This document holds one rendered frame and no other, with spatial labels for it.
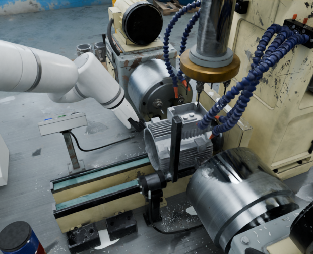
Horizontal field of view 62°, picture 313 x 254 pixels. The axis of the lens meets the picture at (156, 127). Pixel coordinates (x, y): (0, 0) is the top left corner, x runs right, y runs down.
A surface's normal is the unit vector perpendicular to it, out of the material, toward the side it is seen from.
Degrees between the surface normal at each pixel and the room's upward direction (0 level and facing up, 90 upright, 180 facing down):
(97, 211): 90
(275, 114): 90
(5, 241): 0
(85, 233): 0
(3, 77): 106
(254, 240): 0
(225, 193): 40
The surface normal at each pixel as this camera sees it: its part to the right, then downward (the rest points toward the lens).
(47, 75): 0.90, 0.32
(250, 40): -0.93, 0.24
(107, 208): 0.37, 0.60
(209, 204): -0.82, -0.15
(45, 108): 0.00, -0.76
